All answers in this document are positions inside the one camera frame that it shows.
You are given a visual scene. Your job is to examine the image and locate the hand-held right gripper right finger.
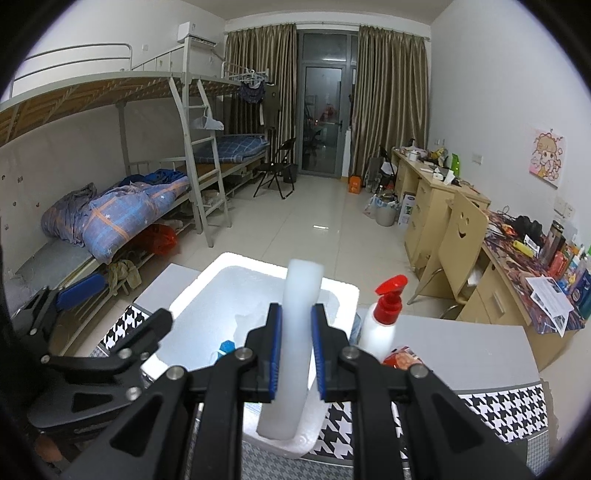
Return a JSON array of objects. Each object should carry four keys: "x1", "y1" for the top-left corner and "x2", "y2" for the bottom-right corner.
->
[{"x1": 310, "y1": 303, "x2": 539, "y2": 480}]

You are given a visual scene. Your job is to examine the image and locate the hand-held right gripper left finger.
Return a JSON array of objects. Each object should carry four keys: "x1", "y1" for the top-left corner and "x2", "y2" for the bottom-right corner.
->
[{"x1": 95, "y1": 302, "x2": 283, "y2": 480}]

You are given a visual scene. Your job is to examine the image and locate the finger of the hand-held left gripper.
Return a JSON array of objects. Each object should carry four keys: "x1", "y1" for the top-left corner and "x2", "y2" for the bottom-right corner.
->
[
  {"x1": 27, "y1": 308, "x2": 174, "y2": 433},
  {"x1": 10, "y1": 272, "x2": 107, "y2": 361}
]

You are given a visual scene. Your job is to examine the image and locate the white foam strip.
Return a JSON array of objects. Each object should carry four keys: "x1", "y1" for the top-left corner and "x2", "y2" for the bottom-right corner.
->
[{"x1": 256, "y1": 258, "x2": 324, "y2": 441}]

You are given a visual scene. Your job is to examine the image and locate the white foam box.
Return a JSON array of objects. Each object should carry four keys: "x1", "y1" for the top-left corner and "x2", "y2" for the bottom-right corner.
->
[{"x1": 141, "y1": 251, "x2": 361, "y2": 460}]

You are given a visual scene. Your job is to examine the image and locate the yellowish cloth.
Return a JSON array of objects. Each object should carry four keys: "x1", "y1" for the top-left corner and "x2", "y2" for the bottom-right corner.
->
[{"x1": 107, "y1": 259, "x2": 143, "y2": 296}]

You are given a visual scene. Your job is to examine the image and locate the white pump bottle red top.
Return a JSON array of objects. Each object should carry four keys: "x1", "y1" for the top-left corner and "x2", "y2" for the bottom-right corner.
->
[{"x1": 356, "y1": 274, "x2": 409, "y2": 365}]

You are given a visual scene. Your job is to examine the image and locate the red snack packet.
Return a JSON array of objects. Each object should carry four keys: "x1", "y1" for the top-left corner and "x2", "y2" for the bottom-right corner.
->
[{"x1": 381, "y1": 345, "x2": 428, "y2": 372}]

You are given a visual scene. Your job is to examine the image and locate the blue patchwork quilt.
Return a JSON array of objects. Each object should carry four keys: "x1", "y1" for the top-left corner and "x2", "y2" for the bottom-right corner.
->
[{"x1": 41, "y1": 168, "x2": 190, "y2": 264}]

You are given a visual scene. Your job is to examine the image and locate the red bag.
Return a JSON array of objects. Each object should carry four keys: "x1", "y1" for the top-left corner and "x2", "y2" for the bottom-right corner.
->
[{"x1": 139, "y1": 224, "x2": 178, "y2": 257}]

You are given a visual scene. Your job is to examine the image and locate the dark blue cloth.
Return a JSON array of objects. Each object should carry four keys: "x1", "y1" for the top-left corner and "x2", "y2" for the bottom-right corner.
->
[{"x1": 119, "y1": 168, "x2": 185, "y2": 185}]

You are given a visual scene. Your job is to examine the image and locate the grey trash bin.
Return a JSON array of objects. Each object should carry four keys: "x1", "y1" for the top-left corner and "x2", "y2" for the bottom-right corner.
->
[{"x1": 374, "y1": 196, "x2": 400, "y2": 227}]

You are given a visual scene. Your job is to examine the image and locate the white and blue carton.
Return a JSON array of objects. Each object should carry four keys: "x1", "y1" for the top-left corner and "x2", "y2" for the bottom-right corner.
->
[{"x1": 397, "y1": 191, "x2": 416, "y2": 227}]

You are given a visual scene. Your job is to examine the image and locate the light wooden desk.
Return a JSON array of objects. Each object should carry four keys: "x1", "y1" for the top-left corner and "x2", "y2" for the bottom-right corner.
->
[{"x1": 392, "y1": 147, "x2": 491, "y2": 268}]

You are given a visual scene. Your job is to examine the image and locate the wooden chair with smiley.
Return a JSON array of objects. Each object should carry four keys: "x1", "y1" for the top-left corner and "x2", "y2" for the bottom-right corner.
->
[{"x1": 409, "y1": 189, "x2": 490, "y2": 319}]

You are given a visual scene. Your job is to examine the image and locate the houndstooth table cloth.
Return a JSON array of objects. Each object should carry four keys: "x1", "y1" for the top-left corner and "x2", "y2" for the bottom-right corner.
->
[{"x1": 90, "y1": 302, "x2": 555, "y2": 480}]

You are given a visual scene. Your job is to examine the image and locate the wooden desk with printed cover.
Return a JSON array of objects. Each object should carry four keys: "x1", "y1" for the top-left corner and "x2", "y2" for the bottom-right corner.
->
[{"x1": 457, "y1": 210, "x2": 591, "y2": 370}]

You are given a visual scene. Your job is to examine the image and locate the white metal bunk bed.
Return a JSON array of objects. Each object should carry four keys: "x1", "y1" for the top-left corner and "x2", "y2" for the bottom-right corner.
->
[
  {"x1": 0, "y1": 43, "x2": 218, "y2": 305},
  {"x1": 185, "y1": 34, "x2": 274, "y2": 204}
]

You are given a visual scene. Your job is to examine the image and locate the black desk chair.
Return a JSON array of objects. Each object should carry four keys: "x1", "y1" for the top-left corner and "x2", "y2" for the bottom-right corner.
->
[{"x1": 367, "y1": 147, "x2": 398, "y2": 192}]

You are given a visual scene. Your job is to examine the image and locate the black folding chair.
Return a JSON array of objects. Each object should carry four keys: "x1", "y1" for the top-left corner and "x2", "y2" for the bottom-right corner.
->
[{"x1": 253, "y1": 137, "x2": 297, "y2": 200}]

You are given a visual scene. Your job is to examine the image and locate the white hanging bag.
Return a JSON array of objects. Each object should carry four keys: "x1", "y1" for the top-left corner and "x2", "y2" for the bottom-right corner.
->
[{"x1": 191, "y1": 106, "x2": 225, "y2": 132}]

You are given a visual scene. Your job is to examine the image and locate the blue plaid mattress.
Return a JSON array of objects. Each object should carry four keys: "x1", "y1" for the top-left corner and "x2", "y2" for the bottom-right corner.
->
[{"x1": 193, "y1": 135, "x2": 269, "y2": 164}]

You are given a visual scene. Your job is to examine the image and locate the white printed papers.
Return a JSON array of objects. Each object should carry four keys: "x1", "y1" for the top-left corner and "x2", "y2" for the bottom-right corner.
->
[{"x1": 526, "y1": 274, "x2": 575, "y2": 337}]

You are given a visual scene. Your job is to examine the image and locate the black headphones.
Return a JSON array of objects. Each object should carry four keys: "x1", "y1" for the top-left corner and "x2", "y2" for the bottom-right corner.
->
[{"x1": 512, "y1": 215, "x2": 546, "y2": 245}]

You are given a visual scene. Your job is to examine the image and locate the glass balcony door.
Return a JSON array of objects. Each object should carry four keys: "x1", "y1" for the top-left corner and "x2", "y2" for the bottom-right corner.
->
[{"x1": 295, "y1": 28, "x2": 360, "y2": 178}]

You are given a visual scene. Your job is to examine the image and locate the dark hanging clothes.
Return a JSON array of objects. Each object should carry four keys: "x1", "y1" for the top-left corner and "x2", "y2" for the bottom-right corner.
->
[{"x1": 238, "y1": 78, "x2": 269, "y2": 104}]

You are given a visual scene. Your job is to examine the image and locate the brown curtain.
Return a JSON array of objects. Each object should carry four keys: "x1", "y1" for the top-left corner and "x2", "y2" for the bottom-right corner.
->
[
  {"x1": 224, "y1": 24, "x2": 298, "y2": 171},
  {"x1": 352, "y1": 25, "x2": 430, "y2": 181}
]

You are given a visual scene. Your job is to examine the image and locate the row of toiletry bottles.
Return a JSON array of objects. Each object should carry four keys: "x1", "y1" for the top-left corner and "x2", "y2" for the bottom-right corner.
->
[{"x1": 538, "y1": 219, "x2": 591, "y2": 321}]

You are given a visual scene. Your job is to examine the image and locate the white air conditioner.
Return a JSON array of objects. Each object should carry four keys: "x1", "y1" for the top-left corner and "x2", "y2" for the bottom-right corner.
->
[{"x1": 178, "y1": 21, "x2": 218, "y2": 47}]

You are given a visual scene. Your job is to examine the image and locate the pink cartoon wall poster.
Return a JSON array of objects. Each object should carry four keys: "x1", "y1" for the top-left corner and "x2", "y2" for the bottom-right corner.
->
[{"x1": 529, "y1": 127, "x2": 566, "y2": 188}]

